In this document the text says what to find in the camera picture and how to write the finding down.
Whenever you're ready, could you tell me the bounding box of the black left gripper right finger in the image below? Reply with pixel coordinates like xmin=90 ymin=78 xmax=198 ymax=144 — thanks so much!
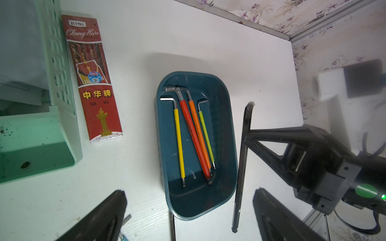
xmin=253 ymin=188 xmax=324 ymax=241

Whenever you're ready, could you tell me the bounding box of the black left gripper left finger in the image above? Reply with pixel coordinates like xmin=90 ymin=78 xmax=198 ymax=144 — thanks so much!
xmin=58 ymin=190 xmax=127 ymax=241

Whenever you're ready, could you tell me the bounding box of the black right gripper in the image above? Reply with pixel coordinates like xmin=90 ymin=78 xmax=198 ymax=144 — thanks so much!
xmin=244 ymin=125 xmax=362 ymax=214

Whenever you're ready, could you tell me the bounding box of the blue hex key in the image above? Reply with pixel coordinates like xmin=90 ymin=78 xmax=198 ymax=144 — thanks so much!
xmin=118 ymin=213 xmax=132 ymax=241

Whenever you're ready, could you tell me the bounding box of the thin black hex key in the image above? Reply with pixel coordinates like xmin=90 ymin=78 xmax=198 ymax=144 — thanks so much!
xmin=169 ymin=212 xmax=176 ymax=241

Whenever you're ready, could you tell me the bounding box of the teal plastic storage box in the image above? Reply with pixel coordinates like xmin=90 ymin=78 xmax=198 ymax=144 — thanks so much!
xmin=155 ymin=71 xmax=238 ymax=221

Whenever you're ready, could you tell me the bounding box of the lime green hex key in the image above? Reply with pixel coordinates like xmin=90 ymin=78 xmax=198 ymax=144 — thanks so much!
xmin=198 ymin=99 xmax=216 ymax=170

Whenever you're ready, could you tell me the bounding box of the orange hex key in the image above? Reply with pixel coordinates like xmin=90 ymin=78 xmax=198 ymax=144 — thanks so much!
xmin=181 ymin=88 xmax=212 ymax=176

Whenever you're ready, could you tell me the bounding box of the red hex key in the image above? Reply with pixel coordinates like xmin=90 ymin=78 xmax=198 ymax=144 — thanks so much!
xmin=163 ymin=87 xmax=212 ymax=186

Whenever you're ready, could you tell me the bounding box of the yellow hex key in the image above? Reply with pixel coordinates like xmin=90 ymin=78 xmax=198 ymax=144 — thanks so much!
xmin=160 ymin=96 xmax=186 ymax=188

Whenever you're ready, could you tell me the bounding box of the long black hex key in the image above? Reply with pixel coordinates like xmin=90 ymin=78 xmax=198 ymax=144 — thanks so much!
xmin=232 ymin=101 xmax=255 ymax=233

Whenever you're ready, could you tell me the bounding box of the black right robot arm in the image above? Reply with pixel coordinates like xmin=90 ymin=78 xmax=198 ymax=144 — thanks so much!
xmin=243 ymin=125 xmax=386 ymax=214

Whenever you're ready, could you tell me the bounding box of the green mesh file organizer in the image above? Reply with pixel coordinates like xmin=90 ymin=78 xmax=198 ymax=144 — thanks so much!
xmin=1 ymin=1 xmax=82 ymax=184

